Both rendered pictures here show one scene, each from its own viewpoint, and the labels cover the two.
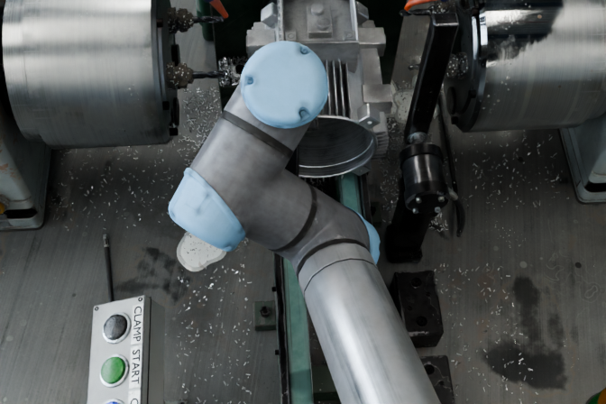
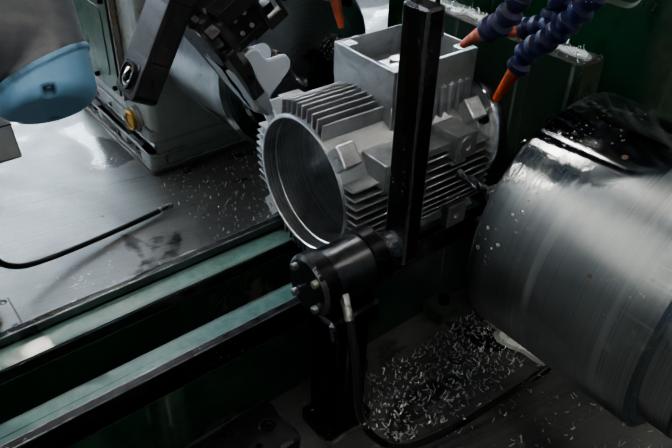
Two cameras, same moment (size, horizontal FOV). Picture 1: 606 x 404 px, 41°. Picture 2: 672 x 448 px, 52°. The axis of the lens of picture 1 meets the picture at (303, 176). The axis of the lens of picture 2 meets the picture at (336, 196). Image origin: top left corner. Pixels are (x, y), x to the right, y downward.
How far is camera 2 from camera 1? 0.83 m
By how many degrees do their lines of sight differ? 44
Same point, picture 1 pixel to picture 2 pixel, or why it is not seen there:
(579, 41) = (658, 220)
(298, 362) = (59, 331)
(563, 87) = (594, 280)
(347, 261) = not seen: outside the picture
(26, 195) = (152, 126)
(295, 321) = (112, 308)
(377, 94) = (383, 154)
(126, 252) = (164, 225)
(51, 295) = (94, 206)
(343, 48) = (380, 76)
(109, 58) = not seen: outside the picture
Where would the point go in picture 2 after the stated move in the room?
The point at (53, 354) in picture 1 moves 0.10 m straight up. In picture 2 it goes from (36, 231) to (20, 174)
